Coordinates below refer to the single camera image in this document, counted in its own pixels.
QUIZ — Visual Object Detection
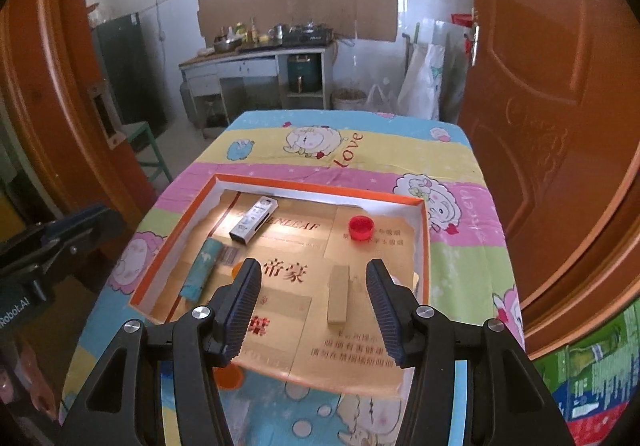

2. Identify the teal flower-print box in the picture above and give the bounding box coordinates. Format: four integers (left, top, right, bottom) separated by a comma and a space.
179, 237, 224, 304

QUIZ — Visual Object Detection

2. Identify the silver glitter box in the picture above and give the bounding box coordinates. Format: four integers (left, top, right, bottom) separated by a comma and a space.
229, 196, 279, 245

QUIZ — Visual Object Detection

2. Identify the red plastic cap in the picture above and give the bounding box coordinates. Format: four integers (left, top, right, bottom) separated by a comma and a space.
348, 215, 375, 241

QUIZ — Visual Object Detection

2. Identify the green printed carton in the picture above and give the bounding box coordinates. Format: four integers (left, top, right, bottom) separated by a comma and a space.
534, 301, 639, 445

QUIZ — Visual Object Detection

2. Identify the orange plastic cap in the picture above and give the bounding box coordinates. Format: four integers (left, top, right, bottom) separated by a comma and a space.
213, 364, 245, 391

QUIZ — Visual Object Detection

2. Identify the green stool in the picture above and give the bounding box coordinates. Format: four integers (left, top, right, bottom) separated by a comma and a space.
122, 121, 174, 183

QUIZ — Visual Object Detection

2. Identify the orange cap in tray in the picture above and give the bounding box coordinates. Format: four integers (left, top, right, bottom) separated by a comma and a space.
231, 262, 243, 278

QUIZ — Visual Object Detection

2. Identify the tan wooden block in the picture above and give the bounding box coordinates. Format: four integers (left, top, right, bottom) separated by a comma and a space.
326, 265, 349, 325

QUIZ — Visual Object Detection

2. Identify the orange-rimmed cardboard tray box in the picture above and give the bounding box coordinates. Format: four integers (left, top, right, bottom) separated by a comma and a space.
130, 174, 430, 398

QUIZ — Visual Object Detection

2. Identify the grey kitchen counter cabinet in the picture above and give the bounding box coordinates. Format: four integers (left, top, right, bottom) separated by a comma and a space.
179, 43, 337, 123

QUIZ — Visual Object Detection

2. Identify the white plastic bag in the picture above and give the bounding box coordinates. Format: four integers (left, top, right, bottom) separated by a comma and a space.
397, 44, 445, 120

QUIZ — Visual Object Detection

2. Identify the brown wooden door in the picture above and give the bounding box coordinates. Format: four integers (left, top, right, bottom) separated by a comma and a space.
460, 0, 639, 357

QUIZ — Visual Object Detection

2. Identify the dark green pot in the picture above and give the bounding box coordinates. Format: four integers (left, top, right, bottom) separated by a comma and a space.
288, 53, 322, 93

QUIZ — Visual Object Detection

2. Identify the black gas stove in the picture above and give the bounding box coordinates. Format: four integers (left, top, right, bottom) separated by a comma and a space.
282, 23, 333, 48

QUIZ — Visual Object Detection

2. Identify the silver door handle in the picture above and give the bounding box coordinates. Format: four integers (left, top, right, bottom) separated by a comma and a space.
466, 9, 480, 67

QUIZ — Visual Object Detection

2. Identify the brown cardboard wall panel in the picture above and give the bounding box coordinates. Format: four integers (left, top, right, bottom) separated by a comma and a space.
198, 0, 398, 46

